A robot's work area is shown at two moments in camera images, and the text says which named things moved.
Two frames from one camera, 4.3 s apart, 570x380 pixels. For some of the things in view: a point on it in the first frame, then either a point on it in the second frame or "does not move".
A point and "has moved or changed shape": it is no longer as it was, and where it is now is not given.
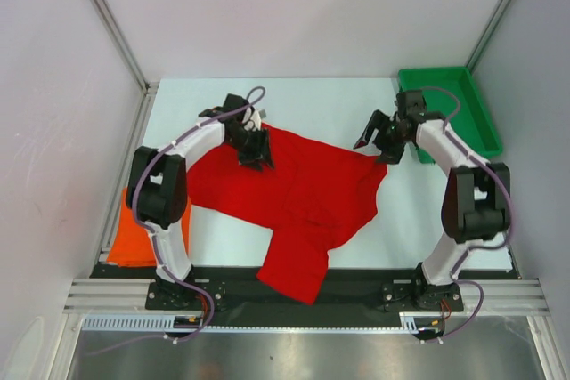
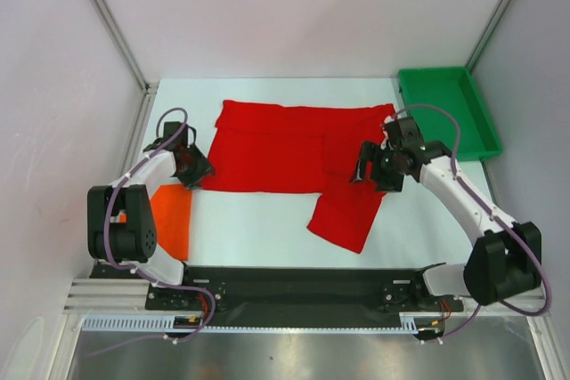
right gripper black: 378,118 → 371,151
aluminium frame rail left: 149,91 does not move
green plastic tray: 469,122 does not move
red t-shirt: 311,199 has moved or changed shape
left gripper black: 259,154 → 203,169
